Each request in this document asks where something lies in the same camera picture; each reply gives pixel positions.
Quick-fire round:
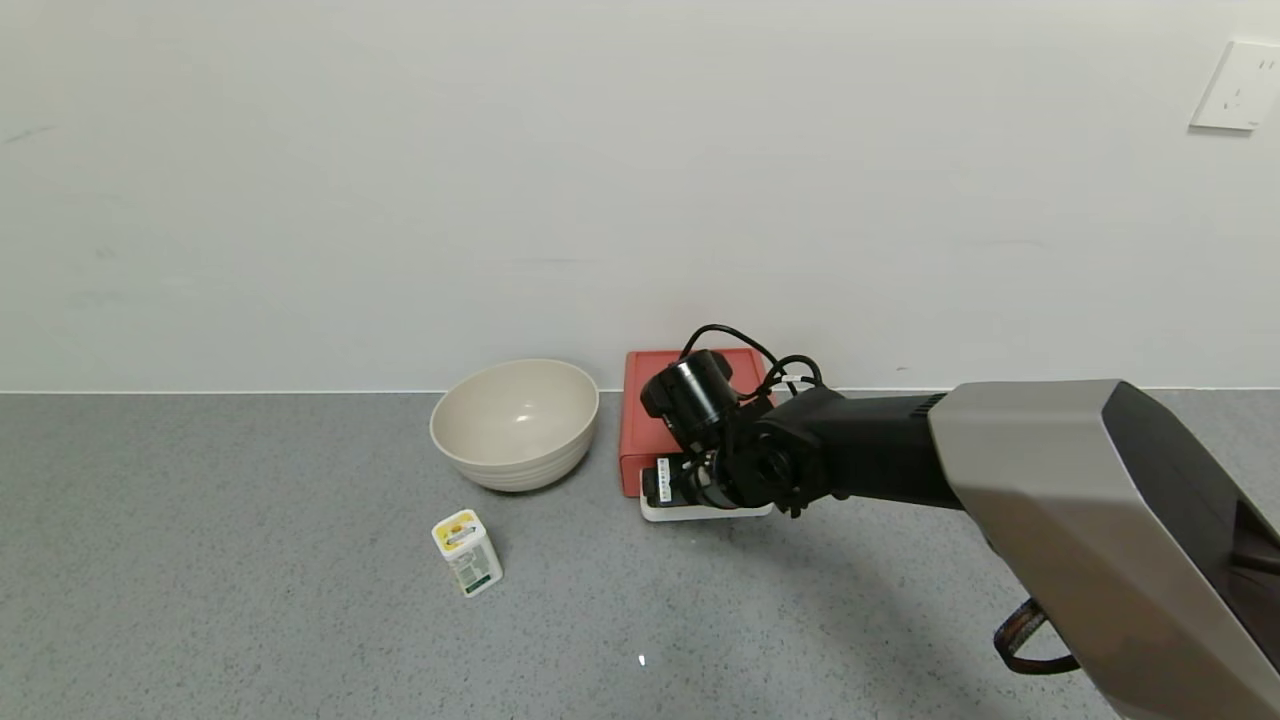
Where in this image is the beige ribbed bowl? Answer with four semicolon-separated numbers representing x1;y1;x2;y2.
429;359;601;493

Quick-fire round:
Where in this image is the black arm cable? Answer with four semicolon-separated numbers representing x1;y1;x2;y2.
760;354;823;401

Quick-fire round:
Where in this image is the white wall socket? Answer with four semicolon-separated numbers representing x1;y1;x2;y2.
1189;39;1280;132

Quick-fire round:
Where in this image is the black camera cable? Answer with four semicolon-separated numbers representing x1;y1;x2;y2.
682;323;783;373

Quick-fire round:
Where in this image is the brown strap loop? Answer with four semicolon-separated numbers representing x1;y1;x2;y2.
993;598;1083;677

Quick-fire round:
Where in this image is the small yellow white carton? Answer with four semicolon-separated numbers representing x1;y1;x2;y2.
431;509;504;599

